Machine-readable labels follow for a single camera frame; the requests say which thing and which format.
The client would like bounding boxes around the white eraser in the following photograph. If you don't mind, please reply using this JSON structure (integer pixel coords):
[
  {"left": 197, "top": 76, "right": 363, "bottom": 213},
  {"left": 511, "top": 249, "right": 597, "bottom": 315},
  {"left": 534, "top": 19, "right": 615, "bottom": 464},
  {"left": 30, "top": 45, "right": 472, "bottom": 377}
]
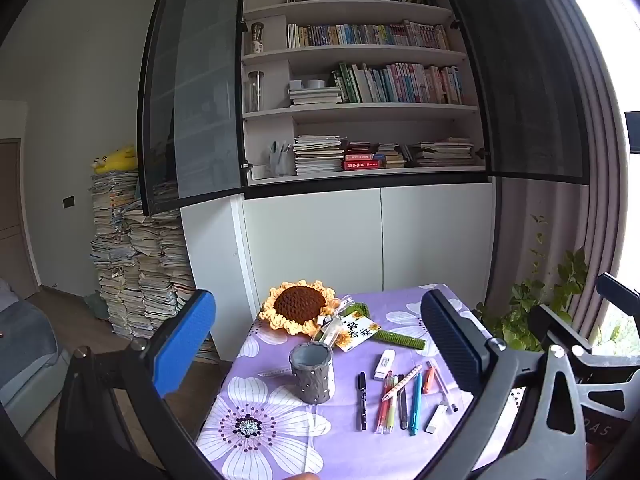
[{"left": 425, "top": 403, "right": 448, "bottom": 434}]

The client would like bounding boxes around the tall pile of papers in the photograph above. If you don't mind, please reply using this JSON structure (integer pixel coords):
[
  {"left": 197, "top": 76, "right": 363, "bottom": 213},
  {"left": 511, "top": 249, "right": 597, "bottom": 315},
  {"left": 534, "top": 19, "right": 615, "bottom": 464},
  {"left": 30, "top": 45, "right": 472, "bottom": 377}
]
[{"left": 89, "top": 170, "right": 222, "bottom": 363}]

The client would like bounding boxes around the yellow plush toy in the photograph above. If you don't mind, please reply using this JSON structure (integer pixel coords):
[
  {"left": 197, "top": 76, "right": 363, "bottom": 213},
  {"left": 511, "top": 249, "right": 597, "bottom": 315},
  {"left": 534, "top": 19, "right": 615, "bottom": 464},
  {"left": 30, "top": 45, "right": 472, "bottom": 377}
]
[{"left": 90, "top": 143, "right": 139, "bottom": 175}]

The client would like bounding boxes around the blue pen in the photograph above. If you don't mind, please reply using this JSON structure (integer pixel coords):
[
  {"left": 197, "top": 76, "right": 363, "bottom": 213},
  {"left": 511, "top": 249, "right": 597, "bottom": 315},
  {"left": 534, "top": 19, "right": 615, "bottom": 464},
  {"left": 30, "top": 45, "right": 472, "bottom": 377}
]
[{"left": 409, "top": 372, "right": 423, "bottom": 436}]

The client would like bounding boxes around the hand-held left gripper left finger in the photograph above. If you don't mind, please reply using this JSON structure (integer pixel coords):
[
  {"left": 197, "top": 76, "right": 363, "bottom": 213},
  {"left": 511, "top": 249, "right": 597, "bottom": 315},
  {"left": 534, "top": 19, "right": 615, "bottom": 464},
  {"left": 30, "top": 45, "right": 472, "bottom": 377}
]
[{"left": 55, "top": 289, "right": 217, "bottom": 480}]

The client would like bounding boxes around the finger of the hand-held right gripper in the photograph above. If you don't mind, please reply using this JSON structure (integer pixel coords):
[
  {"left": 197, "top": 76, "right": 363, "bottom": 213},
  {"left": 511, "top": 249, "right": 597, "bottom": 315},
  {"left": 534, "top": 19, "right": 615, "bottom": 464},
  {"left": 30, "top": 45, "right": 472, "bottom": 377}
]
[
  {"left": 596, "top": 272, "right": 640, "bottom": 317},
  {"left": 527, "top": 304, "right": 599, "bottom": 361}
]

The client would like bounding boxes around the stack of magazines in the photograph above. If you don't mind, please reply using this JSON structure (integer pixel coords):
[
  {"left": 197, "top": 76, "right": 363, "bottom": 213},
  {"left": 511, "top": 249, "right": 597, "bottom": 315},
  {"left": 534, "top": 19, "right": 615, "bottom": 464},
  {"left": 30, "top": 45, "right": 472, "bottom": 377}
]
[{"left": 293, "top": 134, "right": 347, "bottom": 177}]

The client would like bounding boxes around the crochet sunflower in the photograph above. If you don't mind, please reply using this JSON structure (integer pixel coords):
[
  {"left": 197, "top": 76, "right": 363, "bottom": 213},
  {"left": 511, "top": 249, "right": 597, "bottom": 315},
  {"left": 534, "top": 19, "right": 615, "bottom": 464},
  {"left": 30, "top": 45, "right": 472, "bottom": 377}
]
[{"left": 257, "top": 280, "right": 427, "bottom": 352}]

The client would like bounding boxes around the white bookcase cabinet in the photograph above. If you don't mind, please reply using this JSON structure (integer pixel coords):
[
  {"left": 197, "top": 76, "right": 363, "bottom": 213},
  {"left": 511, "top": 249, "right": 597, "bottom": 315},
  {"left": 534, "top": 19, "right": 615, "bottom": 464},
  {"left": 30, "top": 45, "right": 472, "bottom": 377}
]
[{"left": 180, "top": 0, "right": 497, "bottom": 363}]

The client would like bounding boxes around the small stack of white books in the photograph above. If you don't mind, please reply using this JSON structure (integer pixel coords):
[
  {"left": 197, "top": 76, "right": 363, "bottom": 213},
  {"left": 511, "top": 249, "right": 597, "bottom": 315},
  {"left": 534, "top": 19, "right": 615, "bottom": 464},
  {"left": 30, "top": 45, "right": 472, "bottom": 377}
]
[{"left": 288, "top": 87, "right": 344, "bottom": 107}]

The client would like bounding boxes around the tall clear glass jar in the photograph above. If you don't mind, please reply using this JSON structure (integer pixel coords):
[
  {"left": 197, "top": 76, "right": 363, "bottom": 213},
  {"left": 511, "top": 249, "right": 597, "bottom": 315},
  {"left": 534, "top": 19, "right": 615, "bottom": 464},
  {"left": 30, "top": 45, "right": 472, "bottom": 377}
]
[{"left": 247, "top": 70, "right": 264, "bottom": 113}]

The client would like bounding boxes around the sunflower print gift card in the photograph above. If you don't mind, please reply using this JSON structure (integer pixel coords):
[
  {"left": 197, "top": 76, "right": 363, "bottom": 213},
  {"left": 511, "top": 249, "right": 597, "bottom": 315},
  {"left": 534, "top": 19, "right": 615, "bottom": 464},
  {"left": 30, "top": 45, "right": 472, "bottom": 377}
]
[{"left": 332, "top": 315, "right": 383, "bottom": 352}]

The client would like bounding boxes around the clear cup with pens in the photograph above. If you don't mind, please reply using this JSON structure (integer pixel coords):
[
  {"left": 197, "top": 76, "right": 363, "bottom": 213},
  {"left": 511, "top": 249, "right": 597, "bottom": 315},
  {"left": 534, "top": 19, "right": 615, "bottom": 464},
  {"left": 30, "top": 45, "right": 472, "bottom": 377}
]
[{"left": 268, "top": 140, "right": 295, "bottom": 178}]

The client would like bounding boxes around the pink patterned pen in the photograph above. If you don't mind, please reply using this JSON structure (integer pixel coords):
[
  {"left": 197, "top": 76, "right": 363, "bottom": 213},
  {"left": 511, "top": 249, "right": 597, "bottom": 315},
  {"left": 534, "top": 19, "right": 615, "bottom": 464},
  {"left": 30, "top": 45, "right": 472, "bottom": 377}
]
[{"left": 381, "top": 364, "right": 423, "bottom": 402}]

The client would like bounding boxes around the green potted plant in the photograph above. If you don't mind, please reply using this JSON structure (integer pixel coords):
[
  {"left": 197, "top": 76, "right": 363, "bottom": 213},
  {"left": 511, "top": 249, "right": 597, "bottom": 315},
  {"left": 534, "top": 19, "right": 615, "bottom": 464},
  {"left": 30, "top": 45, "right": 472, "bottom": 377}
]
[{"left": 474, "top": 214, "right": 590, "bottom": 355}]

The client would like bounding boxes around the grey dotted pen holder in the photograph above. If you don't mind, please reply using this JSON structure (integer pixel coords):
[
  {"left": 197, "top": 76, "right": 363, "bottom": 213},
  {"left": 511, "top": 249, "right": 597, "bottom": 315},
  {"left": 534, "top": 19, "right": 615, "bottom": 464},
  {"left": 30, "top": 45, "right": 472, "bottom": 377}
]
[{"left": 288, "top": 342, "right": 335, "bottom": 404}]

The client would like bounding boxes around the white correction tape dispenser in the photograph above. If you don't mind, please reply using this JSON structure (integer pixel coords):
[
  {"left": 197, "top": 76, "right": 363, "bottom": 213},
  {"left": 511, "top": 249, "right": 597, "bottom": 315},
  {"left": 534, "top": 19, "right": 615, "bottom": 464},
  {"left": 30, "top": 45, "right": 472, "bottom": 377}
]
[{"left": 373, "top": 350, "right": 397, "bottom": 380}]

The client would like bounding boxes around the sheer white ribbon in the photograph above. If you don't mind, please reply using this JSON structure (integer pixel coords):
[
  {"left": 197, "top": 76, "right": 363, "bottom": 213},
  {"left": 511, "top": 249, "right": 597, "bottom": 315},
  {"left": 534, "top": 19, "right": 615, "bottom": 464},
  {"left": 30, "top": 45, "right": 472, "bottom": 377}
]
[{"left": 310, "top": 297, "right": 353, "bottom": 347}]

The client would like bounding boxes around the grey pen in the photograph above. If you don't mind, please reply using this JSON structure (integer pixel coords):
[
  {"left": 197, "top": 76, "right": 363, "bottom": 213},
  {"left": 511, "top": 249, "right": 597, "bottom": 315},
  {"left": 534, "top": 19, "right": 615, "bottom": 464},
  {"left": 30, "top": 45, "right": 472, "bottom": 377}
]
[{"left": 398, "top": 374, "right": 409, "bottom": 431}]

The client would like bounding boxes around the brown door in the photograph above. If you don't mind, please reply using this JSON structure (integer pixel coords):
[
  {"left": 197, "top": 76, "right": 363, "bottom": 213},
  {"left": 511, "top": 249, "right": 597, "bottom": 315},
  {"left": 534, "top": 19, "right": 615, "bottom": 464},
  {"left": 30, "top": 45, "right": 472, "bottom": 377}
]
[{"left": 0, "top": 137, "right": 40, "bottom": 302}]

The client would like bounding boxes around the dark glass cabinet door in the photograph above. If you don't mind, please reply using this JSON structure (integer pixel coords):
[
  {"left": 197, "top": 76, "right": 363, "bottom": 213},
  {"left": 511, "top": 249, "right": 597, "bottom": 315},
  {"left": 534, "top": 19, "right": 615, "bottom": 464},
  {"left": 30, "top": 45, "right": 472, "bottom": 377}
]
[
  {"left": 434, "top": 0, "right": 592, "bottom": 184},
  {"left": 137, "top": 0, "right": 247, "bottom": 217}
]

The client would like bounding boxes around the purple floral tablecloth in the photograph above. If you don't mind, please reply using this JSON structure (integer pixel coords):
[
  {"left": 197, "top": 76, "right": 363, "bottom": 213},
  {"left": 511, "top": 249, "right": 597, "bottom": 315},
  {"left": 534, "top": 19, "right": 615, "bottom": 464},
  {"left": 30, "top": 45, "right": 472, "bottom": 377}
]
[{"left": 195, "top": 282, "right": 531, "bottom": 480}]

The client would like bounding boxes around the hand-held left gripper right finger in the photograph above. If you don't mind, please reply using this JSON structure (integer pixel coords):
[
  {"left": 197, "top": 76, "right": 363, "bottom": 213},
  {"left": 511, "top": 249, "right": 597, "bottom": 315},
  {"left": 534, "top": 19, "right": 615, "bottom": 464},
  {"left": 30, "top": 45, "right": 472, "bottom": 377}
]
[{"left": 420, "top": 289, "right": 588, "bottom": 480}]

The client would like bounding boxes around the white cabinet door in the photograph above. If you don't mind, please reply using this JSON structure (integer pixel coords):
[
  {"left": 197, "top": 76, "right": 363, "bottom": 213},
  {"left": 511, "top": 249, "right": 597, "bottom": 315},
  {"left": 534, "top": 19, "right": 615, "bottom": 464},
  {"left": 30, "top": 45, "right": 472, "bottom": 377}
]
[
  {"left": 242, "top": 187, "right": 385, "bottom": 356},
  {"left": 380, "top": 182, "right": 495, "bottom": 296}
]

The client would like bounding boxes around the wide stack of booklets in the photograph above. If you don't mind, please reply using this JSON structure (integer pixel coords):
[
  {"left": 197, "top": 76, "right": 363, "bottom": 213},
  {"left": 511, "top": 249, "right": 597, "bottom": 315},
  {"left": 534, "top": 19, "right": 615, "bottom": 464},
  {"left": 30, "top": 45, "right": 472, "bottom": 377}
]
[{"left": 411, "top": 137, "right": 477, "bottom": 168}]

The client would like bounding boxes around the black marker pen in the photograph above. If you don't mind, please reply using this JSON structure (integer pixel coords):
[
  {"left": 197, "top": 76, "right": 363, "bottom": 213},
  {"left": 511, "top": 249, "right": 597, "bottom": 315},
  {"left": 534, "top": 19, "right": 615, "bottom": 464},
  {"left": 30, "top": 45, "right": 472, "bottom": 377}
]
[{"left": 356, "top": 372, "right": 369, "bottom": 431}]

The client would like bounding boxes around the red capped gel pen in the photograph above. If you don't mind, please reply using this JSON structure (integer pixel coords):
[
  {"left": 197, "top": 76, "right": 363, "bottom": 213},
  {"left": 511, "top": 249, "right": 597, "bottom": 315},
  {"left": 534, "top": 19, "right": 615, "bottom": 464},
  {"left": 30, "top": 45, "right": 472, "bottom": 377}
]
[{"left": 376, "top": 375, "right": 394, "bottom": 435}]

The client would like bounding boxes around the grey bed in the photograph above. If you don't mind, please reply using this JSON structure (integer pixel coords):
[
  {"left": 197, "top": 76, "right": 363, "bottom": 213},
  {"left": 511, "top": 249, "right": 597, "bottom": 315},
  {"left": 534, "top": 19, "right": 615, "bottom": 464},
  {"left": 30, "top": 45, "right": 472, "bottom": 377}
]
[{"left": 0, "top": 279, "right": 72, "bottom": 423}]

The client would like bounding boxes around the stack of red books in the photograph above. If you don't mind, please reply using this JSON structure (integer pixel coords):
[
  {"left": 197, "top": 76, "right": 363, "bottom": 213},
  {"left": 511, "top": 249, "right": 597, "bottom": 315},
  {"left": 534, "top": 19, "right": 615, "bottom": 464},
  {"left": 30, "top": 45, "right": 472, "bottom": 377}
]
[{"left": 342, "top": 141, "right": 387, "bottom": 172}]

